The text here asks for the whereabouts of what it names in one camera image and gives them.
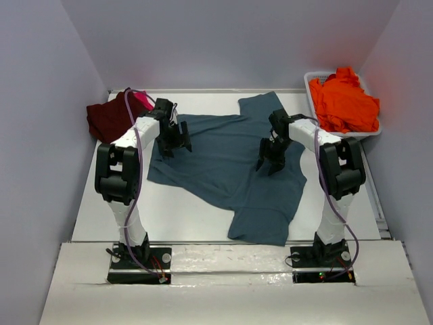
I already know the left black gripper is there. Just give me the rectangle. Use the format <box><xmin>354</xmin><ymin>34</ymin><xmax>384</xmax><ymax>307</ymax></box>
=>
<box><xmin>156</xmin><ymin>121</ymin><xmax>191</xmax><ymax>157</ymax></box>

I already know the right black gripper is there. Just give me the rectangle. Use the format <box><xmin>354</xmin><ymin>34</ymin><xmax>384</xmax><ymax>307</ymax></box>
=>
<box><xmin>256</xmin><ymin>136</ymin><xmax>294</xmax><ymax>175</ymax></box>

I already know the teal blue t shirt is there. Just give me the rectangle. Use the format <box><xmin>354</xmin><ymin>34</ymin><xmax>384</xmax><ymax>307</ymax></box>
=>
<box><xmin>147</xmin><ymin>92</ymin><xmax>306</xmax><ymax>246</ymax></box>

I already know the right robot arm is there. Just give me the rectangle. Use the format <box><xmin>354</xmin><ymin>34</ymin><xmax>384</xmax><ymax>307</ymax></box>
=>
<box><xmin>256</xmin><ymin>109</ymin><xmax>366</xmax><ymax>268</ymax></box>

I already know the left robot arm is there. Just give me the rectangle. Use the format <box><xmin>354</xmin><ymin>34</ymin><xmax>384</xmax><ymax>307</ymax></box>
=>
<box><xmin>95</xmin><ymin>98</ymin><xmax>192</xmax><ymax>267</ymax></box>

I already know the pink folded t shirt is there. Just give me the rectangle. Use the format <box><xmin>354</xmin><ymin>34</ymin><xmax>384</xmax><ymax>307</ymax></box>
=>
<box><xmin>134</xmin><ymin>91</ymin><xmax>154</xmax><ymax>111</ymax></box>

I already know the dark red folded t shirt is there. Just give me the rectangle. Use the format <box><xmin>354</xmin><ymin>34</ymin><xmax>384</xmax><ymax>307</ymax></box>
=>
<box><xmin>87</xmin><ymin>91</ymin><xmax>133</xmax><ymax>144</ymax></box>

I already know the orange t shirt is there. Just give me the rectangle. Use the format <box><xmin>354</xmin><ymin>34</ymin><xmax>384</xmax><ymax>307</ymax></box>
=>
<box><xmin>307</xmin><ymin>66</ymin><xmax>380</xmax><ymax>133</ymax></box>

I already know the white plastic basket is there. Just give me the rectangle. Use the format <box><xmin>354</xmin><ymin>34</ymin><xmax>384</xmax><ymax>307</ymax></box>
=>
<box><xmin>304</xmin><ymin>70</ymin><xmax>382</xmax><ymax>140</ymax></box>

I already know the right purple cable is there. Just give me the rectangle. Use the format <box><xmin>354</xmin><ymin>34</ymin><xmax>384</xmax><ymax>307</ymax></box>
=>
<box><xmin>299</xmin><ymin>114</ymin><xmax>359</xmax><ymax>280</ymax></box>

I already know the purple cable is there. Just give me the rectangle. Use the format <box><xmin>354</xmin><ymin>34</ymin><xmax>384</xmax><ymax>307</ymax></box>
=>
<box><xmin>123</xmin><ymin>87</ymin><xmax>165</xmax><ymax>278</ymax></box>
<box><xmin>299</xmin><ymin>114</ymin><xmax>359</xmax><ymax>280</ymax></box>

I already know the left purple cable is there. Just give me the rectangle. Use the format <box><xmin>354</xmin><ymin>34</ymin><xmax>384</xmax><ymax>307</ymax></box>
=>
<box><xmin>123</xmin><ymin>87</ymin><xmax>165</xmax><ymax>278</ymax></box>

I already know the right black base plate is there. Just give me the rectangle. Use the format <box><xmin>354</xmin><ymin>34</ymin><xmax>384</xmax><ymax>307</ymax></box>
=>
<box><xmin>285</xmin><ymin>246</ymin><xmax>356</xmax><ymax>284</ymax></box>

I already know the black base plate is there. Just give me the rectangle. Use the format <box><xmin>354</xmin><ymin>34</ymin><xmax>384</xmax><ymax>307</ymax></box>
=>
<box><xmin>285</xmin><ymin>246</ymin><xmax>356</xmax><ymax>284</ymax></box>
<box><xmin>106</xmin><ymin>244</ymin><xmax>172</xmax><ymax>285</ymax></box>

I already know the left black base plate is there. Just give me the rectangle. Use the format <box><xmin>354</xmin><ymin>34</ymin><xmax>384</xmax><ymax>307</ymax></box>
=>
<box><xmin>106</xmin><ymin>244</ymin><xmax>172</xmax><ymax>285</ymax></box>

